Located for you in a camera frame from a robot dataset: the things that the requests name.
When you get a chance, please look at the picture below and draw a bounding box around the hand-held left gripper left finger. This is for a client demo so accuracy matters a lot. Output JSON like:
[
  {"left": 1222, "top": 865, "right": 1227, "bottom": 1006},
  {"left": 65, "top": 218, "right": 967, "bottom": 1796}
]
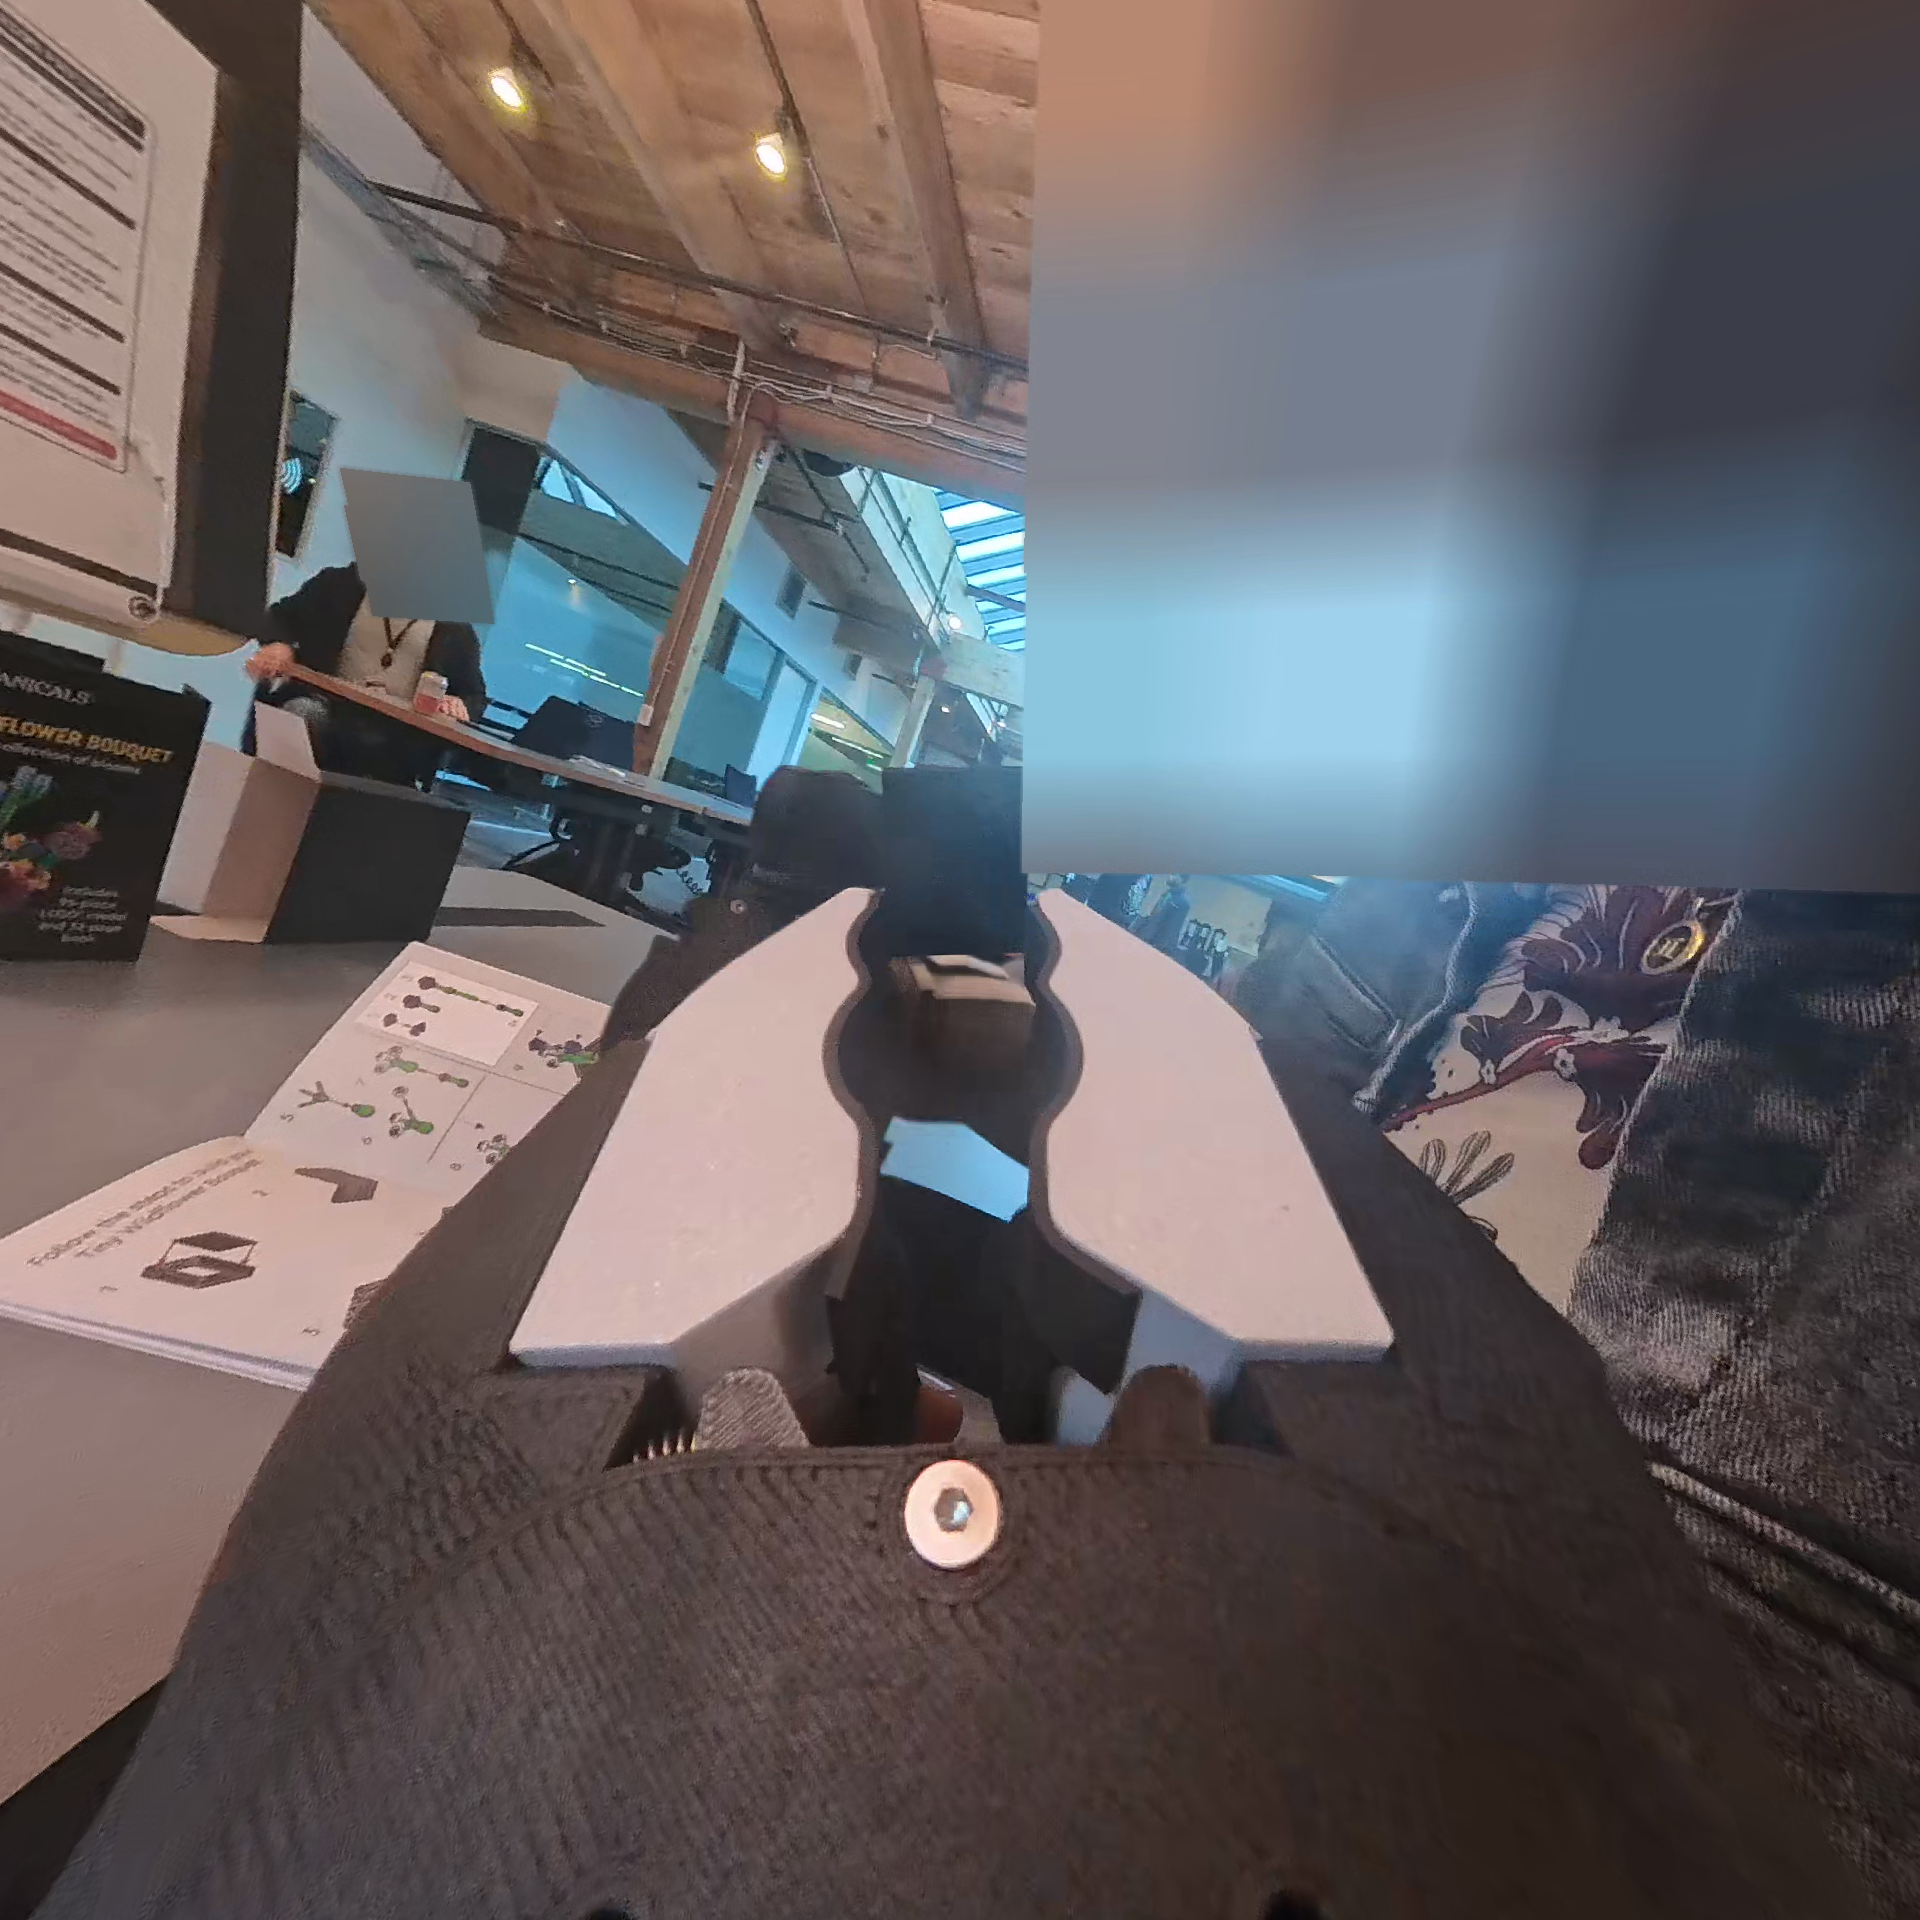
[{"left": 510, "top": 886, "right": 886, "bottom": 1375}]

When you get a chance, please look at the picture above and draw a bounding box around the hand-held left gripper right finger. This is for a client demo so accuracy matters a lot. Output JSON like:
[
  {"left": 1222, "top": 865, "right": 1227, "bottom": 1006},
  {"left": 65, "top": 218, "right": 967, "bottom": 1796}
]
[{"left": 1031, "top": 888, "right": 1397, "bottom": 1369}]

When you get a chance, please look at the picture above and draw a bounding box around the black lego box frame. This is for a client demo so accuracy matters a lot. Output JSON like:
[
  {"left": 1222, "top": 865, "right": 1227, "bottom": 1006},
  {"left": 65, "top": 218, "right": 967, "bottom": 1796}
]
[{"left": 885, "top": 948, "right": 1038, "bottom": 1071}]

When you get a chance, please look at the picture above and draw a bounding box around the lego instruction booklet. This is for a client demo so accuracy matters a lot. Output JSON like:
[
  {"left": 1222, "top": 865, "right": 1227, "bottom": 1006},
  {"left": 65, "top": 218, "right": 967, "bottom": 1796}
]
[{"left": 0, "top": 940, "right": 620, "bottom": 1393}]

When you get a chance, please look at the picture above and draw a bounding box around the black lego set box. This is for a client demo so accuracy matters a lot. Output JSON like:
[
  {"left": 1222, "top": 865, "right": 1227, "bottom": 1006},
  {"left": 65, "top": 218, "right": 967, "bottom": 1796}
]
[{"left": 0, "top": 632, "right": 213, "bottom": 964}]

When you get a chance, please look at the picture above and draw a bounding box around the black carton with white flap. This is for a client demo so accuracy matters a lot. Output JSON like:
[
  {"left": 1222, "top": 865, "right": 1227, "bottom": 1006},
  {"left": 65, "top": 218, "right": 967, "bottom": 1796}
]
[{"left": 154, "top": 700, "right": 474, "bottom": 951}]

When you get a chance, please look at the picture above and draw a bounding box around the wooden desk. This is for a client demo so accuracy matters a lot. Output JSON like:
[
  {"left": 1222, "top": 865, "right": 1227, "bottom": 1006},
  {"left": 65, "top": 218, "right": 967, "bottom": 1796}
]
[{"left": 285, "top": 668, "right": 758, "bottom": 834}]

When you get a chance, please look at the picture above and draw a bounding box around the black pillar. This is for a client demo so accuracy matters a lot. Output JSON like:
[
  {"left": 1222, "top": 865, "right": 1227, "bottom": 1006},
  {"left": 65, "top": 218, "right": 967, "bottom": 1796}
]
[{"left": 157, "top": 0, "right": 306, "bottom": 641}]

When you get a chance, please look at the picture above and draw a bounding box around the wooden support post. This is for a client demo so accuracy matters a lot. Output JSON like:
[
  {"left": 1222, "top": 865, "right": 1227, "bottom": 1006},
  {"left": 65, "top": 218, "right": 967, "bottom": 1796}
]
[{"left": 637, "top": 422, "right": 785, "bottom": 782}]

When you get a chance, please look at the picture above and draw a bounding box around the white wall notice banner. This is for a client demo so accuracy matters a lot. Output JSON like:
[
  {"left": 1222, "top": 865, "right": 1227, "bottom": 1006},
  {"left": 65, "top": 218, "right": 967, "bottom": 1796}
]
[{"left": 0, "top": 0, "right": 225, "bottom": 617}]

